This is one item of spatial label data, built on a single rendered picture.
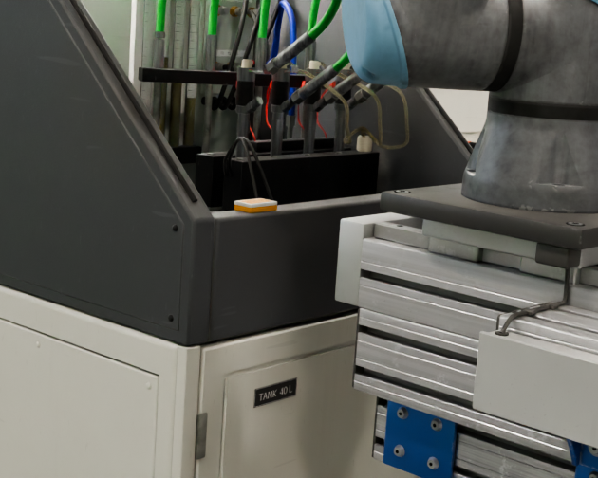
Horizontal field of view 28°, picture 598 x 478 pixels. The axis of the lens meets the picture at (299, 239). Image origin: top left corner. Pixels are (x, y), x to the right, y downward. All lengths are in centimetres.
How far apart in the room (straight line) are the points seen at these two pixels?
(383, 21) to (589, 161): 24
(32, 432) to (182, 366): 35
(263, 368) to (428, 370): 42
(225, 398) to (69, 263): 28
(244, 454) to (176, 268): 29
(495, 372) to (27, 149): 87
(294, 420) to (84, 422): 29
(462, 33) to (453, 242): 22
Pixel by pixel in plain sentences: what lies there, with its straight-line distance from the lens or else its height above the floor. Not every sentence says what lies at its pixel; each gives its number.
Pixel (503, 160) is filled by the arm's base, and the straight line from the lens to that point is 114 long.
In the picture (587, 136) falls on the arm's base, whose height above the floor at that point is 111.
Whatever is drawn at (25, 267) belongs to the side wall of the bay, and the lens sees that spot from 171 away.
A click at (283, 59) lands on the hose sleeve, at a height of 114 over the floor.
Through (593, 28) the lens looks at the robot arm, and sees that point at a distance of 114.
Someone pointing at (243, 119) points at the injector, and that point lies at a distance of 185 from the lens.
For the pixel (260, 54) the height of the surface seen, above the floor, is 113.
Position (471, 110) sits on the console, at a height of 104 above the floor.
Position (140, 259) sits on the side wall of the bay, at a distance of 152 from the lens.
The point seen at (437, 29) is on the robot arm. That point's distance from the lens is 108.
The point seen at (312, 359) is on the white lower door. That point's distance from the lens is 166.
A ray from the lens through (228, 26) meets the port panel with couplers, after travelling 221.
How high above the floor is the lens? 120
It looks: 11 degrees down
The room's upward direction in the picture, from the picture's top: 4 degrees clockwise
